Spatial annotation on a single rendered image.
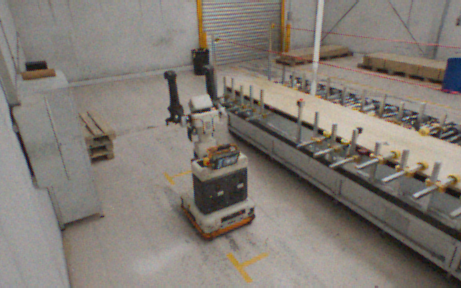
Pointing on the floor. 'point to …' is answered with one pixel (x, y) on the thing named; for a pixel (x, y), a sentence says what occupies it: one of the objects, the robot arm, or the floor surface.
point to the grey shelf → (74, 143)
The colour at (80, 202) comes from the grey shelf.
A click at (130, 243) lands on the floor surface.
